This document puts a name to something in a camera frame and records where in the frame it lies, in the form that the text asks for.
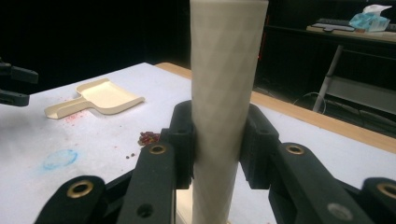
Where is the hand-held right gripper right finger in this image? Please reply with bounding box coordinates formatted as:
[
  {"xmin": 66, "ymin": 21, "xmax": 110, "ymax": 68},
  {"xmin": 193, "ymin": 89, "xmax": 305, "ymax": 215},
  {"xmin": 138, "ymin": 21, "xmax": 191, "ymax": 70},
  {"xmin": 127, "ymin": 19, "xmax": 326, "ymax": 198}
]
[{"xmin": 238, "ymin": 104, "xmax": 375, "ymax": 224}]

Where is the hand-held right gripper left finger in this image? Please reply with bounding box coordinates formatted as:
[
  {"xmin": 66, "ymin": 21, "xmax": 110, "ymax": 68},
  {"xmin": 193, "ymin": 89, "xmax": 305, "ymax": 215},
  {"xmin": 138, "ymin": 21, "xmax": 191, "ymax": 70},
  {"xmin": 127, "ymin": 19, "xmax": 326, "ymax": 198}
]
[{"xmin": 116, "ymin": 100, "xmax": 196, "ymax": 224}]

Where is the white cylindrical tube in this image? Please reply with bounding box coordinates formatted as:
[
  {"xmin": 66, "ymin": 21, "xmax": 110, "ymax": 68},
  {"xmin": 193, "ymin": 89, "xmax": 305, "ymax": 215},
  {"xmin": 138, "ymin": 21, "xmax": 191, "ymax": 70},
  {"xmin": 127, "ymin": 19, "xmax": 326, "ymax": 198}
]
[{"xmin": 189, "ymin": 0, "xmax": 270, "ymax": 224}]

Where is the pile of red crumbs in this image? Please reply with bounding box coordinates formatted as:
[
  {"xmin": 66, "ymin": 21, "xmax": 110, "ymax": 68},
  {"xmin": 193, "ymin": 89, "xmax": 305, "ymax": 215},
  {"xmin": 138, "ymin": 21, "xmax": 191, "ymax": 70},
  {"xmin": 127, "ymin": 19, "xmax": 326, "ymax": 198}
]
[{"xmin": 137, "ymin": 131, "xmax": 162, "ymax": 147}]

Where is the cream plastic dustpan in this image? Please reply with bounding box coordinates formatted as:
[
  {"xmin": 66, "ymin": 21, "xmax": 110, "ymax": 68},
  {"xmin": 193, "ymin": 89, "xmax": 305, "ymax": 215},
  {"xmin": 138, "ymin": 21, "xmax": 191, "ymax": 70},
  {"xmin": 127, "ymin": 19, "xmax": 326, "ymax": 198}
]
[{"xmin": 44, "ymin": 77, "xmax": 146, "ymax": 120}]

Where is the grey metal stand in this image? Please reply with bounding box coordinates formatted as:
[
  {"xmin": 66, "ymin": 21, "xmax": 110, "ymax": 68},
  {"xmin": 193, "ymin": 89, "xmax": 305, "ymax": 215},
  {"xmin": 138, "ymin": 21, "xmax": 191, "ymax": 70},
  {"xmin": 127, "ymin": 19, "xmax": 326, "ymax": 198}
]
[{"xmin": 312, "ymin": 45, "xmax": 396, "ymax": 117}]

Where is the dark keyboard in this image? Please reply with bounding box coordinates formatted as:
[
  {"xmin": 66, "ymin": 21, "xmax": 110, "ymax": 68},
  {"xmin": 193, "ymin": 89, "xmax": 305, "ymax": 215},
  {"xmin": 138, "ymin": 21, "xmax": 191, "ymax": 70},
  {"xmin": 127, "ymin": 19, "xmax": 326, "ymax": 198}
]
[{"xmin": 311, "ymin": 18, "xmax": 357, "ymax": 33}]

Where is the wooden desk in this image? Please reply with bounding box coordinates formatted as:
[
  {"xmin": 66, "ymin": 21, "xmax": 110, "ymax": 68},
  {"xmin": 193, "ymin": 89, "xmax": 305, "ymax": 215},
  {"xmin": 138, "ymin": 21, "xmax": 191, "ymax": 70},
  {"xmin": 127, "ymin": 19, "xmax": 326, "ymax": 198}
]
[{"xmin": 305, "ymin": 25, "xmax": 396, "ymax": 44}]

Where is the blue tissue pack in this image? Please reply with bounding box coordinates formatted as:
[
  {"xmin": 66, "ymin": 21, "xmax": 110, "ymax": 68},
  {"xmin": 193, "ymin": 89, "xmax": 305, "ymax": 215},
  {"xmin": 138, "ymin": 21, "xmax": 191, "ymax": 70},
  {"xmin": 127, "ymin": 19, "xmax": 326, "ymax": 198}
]
[{"xmin": 348, "ymin": 4, "xmax": 393, "ymax": 33}]

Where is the white cable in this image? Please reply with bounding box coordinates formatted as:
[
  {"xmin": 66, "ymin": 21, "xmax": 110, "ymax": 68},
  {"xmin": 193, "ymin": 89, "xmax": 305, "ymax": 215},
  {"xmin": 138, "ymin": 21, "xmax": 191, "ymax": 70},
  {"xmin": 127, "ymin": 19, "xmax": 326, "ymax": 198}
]
[{"xmin": 292, "ymin": 91, "xmax": 327, "ymax": 114}]

